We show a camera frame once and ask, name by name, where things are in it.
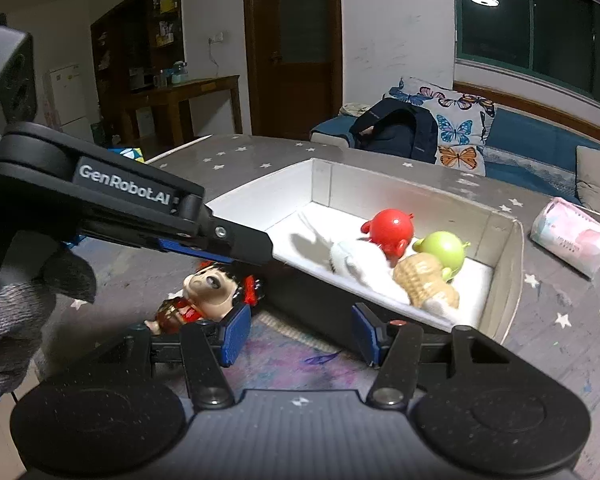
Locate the white wall socket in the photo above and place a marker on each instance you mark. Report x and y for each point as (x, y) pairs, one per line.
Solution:
(215, 37)

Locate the grey star tablecloth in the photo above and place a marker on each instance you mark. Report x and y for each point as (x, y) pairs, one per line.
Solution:
(555, 360)

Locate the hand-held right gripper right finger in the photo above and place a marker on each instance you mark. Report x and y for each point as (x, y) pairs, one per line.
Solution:
(366, 336)

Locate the white fridge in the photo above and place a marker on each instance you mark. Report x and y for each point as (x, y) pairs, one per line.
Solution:
(70, 96)

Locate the dark blue backpack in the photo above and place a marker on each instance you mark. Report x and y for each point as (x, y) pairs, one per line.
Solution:
(405, 131)

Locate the dark wooden shelf cabinet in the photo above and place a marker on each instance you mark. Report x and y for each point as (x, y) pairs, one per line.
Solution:
(130, 35)

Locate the brown wooden door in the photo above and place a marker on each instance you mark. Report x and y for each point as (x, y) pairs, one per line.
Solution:
(300, 35)

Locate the beige cloth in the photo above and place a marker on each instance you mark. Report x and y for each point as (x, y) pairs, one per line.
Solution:
(356, 109)

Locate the light blue jar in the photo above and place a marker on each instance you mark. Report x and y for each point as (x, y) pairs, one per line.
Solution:
(179, 74)

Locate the doll figurine with red flower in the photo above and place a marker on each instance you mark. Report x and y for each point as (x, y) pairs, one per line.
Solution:
(205, 286)

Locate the pink tissue pack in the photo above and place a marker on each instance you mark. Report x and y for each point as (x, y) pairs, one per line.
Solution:
(570, 236)

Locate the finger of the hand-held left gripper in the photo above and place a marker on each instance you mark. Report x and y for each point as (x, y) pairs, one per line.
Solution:
(240, 245)

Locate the white plush goose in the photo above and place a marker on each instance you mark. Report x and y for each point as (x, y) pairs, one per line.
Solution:
(360, 266)

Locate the grey cardboard box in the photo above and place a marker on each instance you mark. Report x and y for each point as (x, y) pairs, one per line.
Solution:
(325, 180)

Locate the person's left hand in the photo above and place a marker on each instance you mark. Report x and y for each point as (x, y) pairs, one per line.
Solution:
(15, 320)

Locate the beige peanut toy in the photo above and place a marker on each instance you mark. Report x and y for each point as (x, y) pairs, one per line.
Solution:
(422, 276)

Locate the red round toy figure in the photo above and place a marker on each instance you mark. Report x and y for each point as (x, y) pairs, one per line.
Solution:
(387, 230)

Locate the green framed window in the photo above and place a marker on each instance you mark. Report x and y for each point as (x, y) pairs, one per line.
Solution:
(555, 27)

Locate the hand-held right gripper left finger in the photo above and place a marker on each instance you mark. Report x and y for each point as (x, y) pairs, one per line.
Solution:
(236, 336)

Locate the butterfly print pillow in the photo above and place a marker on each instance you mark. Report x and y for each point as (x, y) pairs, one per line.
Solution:
(455, 126)

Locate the brown wooden desk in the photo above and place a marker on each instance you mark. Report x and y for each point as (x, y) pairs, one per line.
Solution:
(200, 85)

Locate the green round toy figure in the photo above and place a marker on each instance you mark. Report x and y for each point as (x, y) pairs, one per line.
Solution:
(443, 250)

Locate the blue sofa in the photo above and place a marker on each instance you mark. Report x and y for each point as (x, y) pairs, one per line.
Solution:
(525, 146)

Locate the blue yellow tissue box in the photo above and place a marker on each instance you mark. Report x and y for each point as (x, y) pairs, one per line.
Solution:
(127, 153)

